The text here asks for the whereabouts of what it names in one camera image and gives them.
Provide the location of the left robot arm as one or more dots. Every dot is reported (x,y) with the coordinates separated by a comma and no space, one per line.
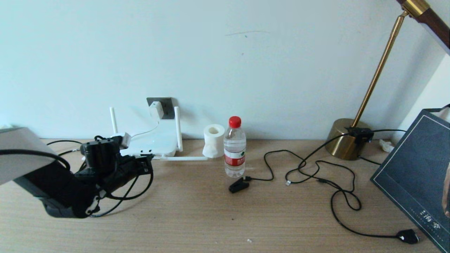
(56,189)

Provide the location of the brass desk lamp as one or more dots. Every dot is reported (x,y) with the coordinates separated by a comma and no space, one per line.
(342,140)

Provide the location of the black box on lamp base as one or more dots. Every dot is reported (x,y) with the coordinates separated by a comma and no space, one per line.
(360,135)

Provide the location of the grey wall socket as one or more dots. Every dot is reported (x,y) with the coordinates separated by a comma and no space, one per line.
(168,105)

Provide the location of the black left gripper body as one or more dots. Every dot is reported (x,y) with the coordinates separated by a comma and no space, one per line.
(133,168)

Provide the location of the black clip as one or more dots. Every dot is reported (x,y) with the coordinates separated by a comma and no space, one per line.
(237,186)

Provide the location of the red-capped water bottle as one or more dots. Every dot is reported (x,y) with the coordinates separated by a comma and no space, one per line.
(235,154)

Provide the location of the white router with antennas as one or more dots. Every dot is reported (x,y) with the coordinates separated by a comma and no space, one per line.
(156,143)

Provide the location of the crumpled white tissue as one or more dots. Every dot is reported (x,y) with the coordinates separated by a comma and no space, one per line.
(386,146)

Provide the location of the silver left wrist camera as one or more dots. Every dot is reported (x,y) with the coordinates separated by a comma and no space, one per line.
(123,140)

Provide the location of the white toilet paper roll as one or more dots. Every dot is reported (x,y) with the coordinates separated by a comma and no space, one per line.
(213,144)

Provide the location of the dark blue paper bag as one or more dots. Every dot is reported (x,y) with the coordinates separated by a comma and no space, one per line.
(415,172)

